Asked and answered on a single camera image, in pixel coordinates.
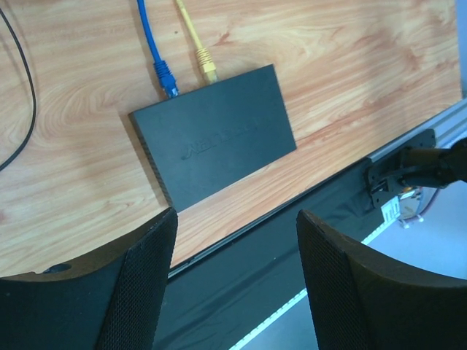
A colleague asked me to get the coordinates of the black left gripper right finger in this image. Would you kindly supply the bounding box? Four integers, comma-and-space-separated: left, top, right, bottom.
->
296, 210, 466, 349

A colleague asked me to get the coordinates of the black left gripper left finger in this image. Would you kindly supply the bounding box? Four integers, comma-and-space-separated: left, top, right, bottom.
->
1, 209, 178, 349

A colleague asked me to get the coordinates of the black network switch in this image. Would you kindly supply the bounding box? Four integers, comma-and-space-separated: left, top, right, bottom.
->
129, 65, 296, 212

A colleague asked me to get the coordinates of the blue ethernet cable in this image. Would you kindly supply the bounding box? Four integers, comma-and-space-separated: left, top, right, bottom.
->
136, 0, 181, 100

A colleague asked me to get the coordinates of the yellow ethernet cable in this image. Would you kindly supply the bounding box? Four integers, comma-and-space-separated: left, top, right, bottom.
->
174, 0, 220, 84

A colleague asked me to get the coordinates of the black switch power cable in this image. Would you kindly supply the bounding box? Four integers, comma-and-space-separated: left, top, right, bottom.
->
0, 7, 37, 171

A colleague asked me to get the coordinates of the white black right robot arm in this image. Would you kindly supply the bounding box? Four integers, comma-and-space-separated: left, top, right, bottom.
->
398, 138, 466, 189

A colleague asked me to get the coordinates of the aluminium front frame rail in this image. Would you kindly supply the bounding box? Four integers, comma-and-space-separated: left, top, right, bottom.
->
167, 98, 467, 350

